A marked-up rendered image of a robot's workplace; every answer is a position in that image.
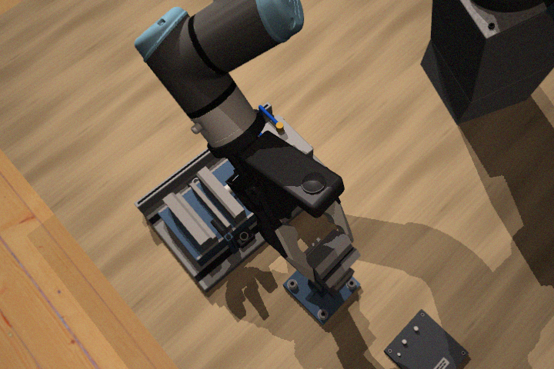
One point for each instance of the grey flat bar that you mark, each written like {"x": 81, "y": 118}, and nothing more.
{"x": 201, "y": 222}
{"x": 211, "y": 206}

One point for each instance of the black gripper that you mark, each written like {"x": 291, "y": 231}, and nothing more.
{"x": 270, "y": 206}

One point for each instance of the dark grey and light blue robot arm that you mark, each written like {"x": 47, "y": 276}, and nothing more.
{"x": 191, "y": 57}

